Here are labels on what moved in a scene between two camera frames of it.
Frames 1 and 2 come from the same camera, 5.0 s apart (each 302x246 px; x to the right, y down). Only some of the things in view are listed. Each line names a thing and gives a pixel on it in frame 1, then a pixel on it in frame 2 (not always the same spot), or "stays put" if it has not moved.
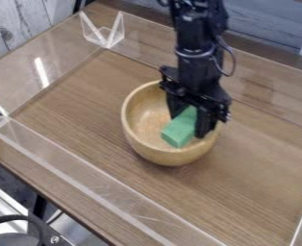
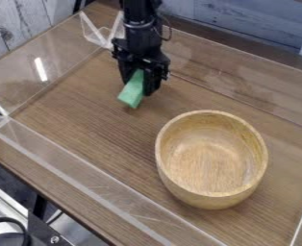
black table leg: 40,207 stays put
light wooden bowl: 145,119 to 212,156
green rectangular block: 180,130 to 132,92
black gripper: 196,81 to 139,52
